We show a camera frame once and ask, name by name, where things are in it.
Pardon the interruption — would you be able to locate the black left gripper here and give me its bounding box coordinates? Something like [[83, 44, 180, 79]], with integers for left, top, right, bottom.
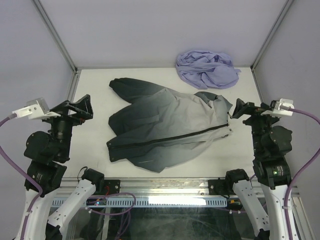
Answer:
[[45, 93, 94, 159]]

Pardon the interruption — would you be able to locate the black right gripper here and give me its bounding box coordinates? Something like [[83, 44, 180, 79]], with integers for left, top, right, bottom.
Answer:
[[231, 97, 280, 155]]

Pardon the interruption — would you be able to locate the dark green grey jacket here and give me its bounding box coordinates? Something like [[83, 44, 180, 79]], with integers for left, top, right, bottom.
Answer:
[[106, 77, 232, 173]]

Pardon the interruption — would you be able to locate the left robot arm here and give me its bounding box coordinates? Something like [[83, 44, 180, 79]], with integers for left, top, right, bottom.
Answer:
[[14, 94, 105, 240]]

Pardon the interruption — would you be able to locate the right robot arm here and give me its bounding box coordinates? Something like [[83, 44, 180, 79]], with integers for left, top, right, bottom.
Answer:
[[223, 98, 299, 240]]

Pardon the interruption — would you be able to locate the crumpled lavender cloth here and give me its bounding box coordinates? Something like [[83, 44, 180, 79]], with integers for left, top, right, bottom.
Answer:
[[175, 50, 241, 90]]

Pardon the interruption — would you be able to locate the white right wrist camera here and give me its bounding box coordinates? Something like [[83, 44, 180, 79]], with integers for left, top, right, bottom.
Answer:
[[261, 98, 295, 118]]

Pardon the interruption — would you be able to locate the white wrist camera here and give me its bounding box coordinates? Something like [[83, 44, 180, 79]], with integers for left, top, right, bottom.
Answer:
[[261, 98, 295, 118], [12, 97, 61, 120]]

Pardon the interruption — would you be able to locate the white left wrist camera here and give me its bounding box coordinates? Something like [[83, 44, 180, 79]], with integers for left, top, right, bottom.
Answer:
[[12, 97, 61, 120]]

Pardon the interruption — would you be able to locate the left aluminium corner post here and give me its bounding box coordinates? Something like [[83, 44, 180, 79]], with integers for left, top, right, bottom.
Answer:
[[31, 0, 78, 72]]

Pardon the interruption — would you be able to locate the aluminium corner post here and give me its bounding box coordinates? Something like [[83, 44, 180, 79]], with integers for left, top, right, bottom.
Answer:
[[31, 0, 78, 72], [250, 0, 296, 72]]

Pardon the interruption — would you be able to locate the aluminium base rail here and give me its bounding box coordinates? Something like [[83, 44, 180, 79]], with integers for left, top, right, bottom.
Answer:
[[59, 176, 300, 200]]

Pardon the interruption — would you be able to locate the right aluminium corner post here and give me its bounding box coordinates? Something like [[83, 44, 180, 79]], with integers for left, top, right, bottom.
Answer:
[[250, 0, 296, 72]]

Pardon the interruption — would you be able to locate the slotted grey cable duct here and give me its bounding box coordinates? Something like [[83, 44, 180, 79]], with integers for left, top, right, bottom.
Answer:
[[51, 197, 229, 208]]

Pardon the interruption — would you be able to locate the purple cable under duct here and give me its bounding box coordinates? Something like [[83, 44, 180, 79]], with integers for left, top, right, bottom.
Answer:
[[84, 192, 139, 240]]

